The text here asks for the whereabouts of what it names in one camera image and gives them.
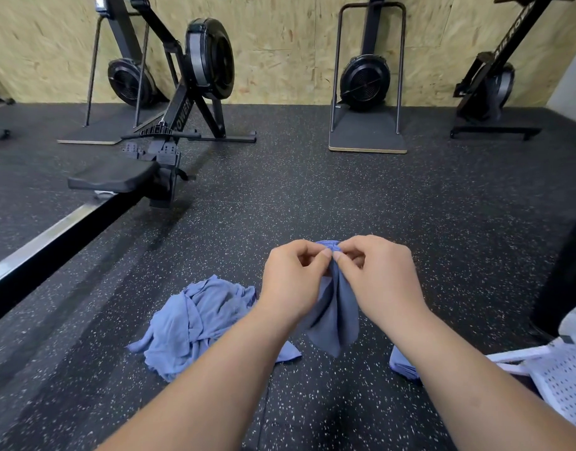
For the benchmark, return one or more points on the person's right hand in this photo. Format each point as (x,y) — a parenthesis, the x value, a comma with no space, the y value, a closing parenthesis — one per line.
(382,282)

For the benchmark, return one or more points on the black upright exercise machine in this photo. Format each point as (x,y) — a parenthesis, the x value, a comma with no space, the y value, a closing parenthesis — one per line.
(485,89)

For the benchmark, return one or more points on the black ski trainer grey platform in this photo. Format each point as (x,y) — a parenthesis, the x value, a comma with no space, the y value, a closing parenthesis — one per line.
(128,81)

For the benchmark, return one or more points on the person's left hand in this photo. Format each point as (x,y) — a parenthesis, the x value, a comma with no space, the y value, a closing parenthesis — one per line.
(293,282)

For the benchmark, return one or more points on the person's right forearm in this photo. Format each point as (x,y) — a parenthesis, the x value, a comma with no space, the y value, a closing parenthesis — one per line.
(485,394)

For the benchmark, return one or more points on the black rowing machine with rail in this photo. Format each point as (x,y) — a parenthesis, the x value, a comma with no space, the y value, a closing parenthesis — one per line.
(110,178)

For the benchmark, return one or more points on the black printed punching bag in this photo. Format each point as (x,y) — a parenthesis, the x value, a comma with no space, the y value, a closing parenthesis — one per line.
(565,277)

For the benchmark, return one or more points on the white perforated metal rack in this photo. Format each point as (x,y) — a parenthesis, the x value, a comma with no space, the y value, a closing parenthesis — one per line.
(560,371)

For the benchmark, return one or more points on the plain blue towel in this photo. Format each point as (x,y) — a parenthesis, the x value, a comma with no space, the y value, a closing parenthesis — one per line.
(337,319)
(401,363)

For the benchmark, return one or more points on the blue towel pile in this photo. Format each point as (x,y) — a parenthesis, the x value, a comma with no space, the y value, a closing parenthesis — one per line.
(189,324)

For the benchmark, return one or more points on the person's left forearm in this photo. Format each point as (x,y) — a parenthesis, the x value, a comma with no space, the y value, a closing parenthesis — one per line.
(199,394)

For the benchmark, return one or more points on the black ski trainer wooden-edged platform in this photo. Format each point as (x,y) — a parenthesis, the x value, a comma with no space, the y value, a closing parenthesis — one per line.
(365,81)

